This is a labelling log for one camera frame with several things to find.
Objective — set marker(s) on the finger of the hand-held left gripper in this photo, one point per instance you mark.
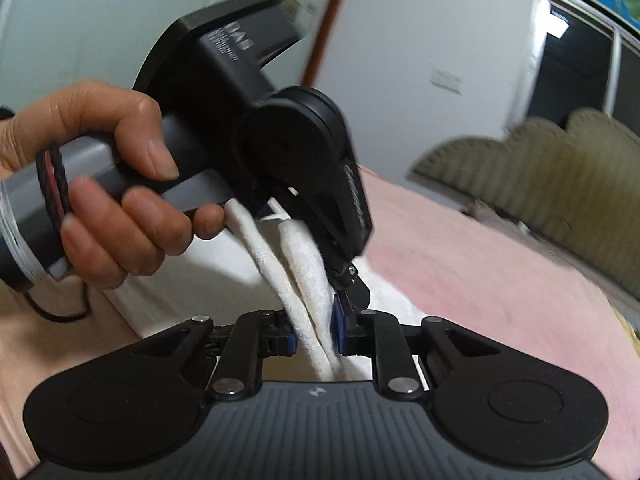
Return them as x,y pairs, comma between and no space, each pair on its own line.
350,285

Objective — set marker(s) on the white pants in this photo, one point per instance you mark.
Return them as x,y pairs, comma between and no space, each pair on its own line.
310,260

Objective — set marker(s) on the dark window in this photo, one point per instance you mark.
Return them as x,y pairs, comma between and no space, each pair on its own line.
575,75

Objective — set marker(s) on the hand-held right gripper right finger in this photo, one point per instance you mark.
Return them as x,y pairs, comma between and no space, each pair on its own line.
341,337

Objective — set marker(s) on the olive padded headboard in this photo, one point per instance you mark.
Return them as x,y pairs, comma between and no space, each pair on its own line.
550,170

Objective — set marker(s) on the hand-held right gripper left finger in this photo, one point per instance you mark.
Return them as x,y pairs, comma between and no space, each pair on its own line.
287,342

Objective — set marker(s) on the patterned pillow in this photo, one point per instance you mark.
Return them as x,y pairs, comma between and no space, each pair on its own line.
487,210

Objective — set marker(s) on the brown wooden door frame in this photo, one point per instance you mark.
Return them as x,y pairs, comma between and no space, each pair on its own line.
330,20

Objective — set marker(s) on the pale wardrobe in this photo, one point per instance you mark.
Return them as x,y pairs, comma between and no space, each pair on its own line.
75,20

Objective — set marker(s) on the pink blanket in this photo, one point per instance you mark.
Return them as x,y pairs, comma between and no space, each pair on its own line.
475,285

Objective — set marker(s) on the person's left hand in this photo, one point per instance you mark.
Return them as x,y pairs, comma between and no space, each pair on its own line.
100,105

